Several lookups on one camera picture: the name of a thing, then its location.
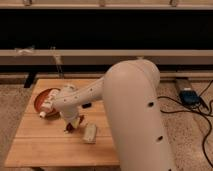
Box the black cable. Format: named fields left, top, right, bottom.
left=156, top=79, right=213, bottom=168

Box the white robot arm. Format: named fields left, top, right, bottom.
left=54, top=59, right=177, bottom=171

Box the white bottle on plate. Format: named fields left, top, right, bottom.
left=39, top=89, right=59, bottom=118

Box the wooden table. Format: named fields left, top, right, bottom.
left=5, top=79, right=119, bottom=167

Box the white sponge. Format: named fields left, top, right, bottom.
left=83, top=123, right=97, bottom=144

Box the black rectangular block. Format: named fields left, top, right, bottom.
left=82, top=103, right=92, bottom=109

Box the blue power adapter box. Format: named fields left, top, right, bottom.
left=179, top=89, right=200, bottom=106

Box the wooden shelf rail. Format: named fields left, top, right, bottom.
left=0, top=49, right=213, bottom=65

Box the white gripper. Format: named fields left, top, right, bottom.
left=61, top=107, right=84, bottom=129

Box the dark red pepper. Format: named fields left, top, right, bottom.
left=66, top=115, right=84, bottom=132

